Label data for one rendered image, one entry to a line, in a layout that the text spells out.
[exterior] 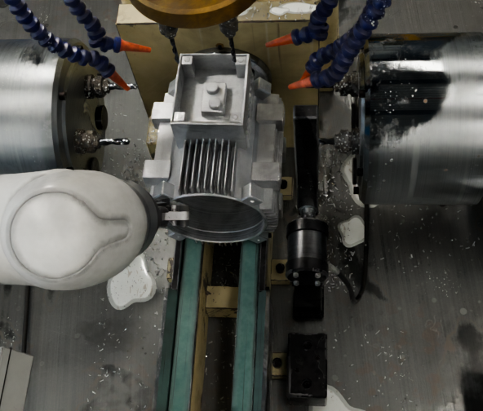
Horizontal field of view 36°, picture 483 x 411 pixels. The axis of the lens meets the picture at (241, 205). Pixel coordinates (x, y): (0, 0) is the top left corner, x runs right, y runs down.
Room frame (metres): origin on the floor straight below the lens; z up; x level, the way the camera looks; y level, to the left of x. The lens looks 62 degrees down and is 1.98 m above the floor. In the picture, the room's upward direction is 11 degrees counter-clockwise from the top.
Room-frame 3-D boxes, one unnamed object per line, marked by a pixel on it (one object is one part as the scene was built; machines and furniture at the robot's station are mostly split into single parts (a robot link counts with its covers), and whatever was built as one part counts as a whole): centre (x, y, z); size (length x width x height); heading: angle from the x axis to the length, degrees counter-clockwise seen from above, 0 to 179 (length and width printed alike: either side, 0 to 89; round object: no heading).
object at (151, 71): (0.80, -0.03, 0.97); 0.30 x 0.11 x 0.34; 77
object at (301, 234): (0.59, -0.15, 0.92); 0.45 x 0.13 x 0.24; 167
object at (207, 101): (0.64, 0.01, 1.11); 0.12 x 0.11 x 0.07; 166
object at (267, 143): (0.60, 0.02, 1.02); 0.20 x 0.19 x 0.19; 166
